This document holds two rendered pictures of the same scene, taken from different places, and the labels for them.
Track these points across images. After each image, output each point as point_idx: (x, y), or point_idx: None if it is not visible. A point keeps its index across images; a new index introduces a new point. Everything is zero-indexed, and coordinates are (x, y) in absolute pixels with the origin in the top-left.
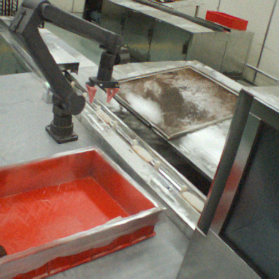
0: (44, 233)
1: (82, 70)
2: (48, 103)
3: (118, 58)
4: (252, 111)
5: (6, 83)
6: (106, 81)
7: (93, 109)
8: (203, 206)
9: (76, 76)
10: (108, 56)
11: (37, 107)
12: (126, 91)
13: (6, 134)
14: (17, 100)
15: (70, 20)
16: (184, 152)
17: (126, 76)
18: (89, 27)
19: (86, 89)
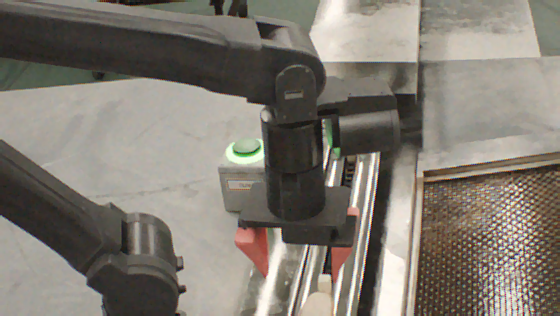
0: None
1: (470, 75)
2: (231, 212)
3: (337, 135)
4: None
5: (192, 107)
6: (287, 219)
7: (313, 281)
8: None
9: (429, 98)
10: (270, 130)
11: (184, 222)
12: (461, 227)
13: (14, 312)
14: (158, 182)
15: (2, 30)
16: None
17: (522, 148)
18: (113, 40)
19: (369, 183)
